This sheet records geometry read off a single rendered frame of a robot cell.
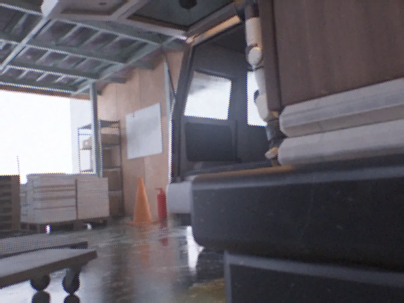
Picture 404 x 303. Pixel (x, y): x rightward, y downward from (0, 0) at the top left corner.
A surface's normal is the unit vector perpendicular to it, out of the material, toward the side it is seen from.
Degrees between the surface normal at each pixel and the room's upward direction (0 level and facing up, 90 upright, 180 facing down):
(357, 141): 88
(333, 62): 90
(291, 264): 75
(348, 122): 135
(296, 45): 90
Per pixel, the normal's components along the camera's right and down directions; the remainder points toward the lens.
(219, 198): -0.73, 0.00
